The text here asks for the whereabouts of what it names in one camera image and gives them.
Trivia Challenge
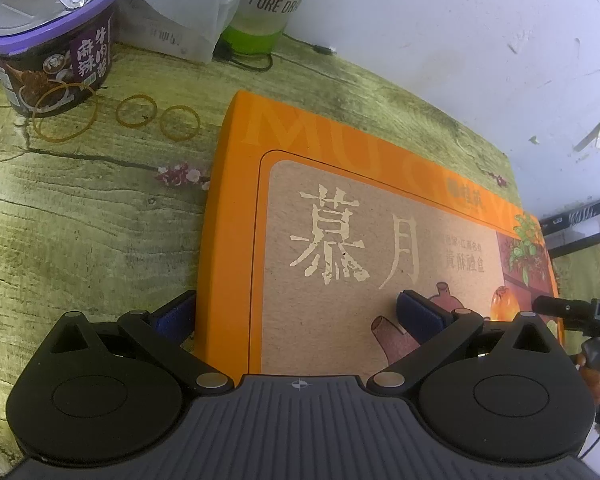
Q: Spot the wood-pattern side table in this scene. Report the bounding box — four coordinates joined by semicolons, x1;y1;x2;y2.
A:
552;240;600;307

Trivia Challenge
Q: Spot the wood-pattern desktop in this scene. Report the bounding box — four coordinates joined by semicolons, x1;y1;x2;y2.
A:
0;25;523;480

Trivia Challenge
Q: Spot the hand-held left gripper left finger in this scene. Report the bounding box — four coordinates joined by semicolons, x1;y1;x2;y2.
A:
50;290;232;397

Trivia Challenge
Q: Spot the orange printed box lid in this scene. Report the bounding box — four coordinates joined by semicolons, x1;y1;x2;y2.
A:
194;90;566;377

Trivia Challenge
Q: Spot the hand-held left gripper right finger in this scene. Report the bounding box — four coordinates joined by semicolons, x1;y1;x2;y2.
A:
368;290;553;397

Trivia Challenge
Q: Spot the white plastic bag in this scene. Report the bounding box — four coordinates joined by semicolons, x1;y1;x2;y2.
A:
105;0;247;65

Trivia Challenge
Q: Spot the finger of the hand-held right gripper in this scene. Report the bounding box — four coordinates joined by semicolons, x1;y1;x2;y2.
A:
531;296;593;319

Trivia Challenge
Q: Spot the person's right hand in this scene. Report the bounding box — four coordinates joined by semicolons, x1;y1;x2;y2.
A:
575;352;600;409

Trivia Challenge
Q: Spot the small yellow rubber band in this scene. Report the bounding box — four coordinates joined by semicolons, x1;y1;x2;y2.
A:
160;105;202;141
116;95;159;127

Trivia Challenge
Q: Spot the thin black cable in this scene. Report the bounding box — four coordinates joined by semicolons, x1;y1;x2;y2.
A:
214;40;337;72

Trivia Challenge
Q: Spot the large yellow rubber band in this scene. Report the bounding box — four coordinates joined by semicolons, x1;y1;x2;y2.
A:
32;84;101;142

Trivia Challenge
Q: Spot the purple-rimmed brown can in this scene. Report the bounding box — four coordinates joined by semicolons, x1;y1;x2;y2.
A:
0;0;122;116

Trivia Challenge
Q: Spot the black metal bar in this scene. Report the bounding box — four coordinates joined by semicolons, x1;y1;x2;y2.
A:
539;189;600;235
545;232;600;260

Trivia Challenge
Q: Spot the green silver beer can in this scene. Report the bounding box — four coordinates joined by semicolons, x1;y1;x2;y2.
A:
221;0;331;55

